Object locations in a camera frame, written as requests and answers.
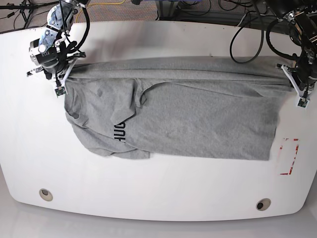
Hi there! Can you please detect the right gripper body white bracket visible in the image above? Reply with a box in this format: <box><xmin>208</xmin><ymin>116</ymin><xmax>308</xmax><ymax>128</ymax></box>
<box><xmin>26</xmin><ymin>52</ymin><xmax>86</xmax><ymax>87</ymax></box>

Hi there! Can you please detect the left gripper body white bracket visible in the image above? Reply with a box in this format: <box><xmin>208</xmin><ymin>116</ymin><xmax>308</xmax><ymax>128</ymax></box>
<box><xmin>275</xmin><ymin>63</ymin><xmax>317</xmax><ymax>98</ymax></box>

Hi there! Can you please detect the grey T-shirt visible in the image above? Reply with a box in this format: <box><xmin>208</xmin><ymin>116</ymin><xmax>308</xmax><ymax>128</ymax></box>
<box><xmin>64</xmin><ymin>59</ymin><xmax>292</xmax><ymax>161</ymax></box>

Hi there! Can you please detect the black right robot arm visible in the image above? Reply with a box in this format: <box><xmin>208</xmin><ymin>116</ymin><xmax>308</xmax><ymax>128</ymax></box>
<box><xmin>27</xmin><ymin>0</ymin><xmax>90</xmax><ymax>96</ymax></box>

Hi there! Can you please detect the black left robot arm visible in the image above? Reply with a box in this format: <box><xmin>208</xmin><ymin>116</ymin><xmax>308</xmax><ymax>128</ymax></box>
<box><xmin>229</xmin><ymin>0</ymin><xmax>317</xmax><ymax>101</ymax></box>

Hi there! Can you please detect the red tape rectangle marking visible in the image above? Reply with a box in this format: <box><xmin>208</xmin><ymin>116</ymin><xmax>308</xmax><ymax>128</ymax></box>
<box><xmin>277</xmin><ymin>138</ymin><xmax>300</xmax><ymax>176</ymax></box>

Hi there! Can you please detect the black tripod stand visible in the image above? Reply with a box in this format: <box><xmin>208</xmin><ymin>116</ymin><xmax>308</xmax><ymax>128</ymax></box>
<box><xmin>0</xmin><ymin>0</ymin><xmax>58</xmax><ymax>30</ymax></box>

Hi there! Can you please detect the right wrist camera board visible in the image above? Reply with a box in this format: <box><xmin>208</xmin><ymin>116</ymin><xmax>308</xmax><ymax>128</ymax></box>
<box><xmin>54</xmin><ymin>86</ymin><xmax>67</xmax><ymax>97</ymax></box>

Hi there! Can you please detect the yellow floor cable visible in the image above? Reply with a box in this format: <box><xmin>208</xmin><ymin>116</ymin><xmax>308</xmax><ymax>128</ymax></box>
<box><xmin>75</xmin><ymin>0</ymin><xmax>126</xmax><ymax>23</ymax></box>

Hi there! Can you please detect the right table cable grommet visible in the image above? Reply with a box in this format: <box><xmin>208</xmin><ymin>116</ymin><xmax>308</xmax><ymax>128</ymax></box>
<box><xmin>256</xmin><ymin>198</ymin><xmax>271</xmax><ymax>211</ymax></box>

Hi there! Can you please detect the table cable grommet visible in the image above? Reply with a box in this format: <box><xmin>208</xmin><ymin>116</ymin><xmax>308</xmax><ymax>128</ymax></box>
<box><xmin>39</xmin><ymin>188</ymin><xmax>53</xmax><ymax>202</ymax></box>
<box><xmin>256</xmin><ymin>198</ymin><xmax>271</xmax><ymax>211</ymax></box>

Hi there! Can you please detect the left table cable grommet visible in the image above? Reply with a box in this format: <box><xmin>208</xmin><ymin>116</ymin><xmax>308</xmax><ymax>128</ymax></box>
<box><xmin>39</xmin><ymin>188</ymin><xmax>53</xmax><ymax>202</ymax></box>

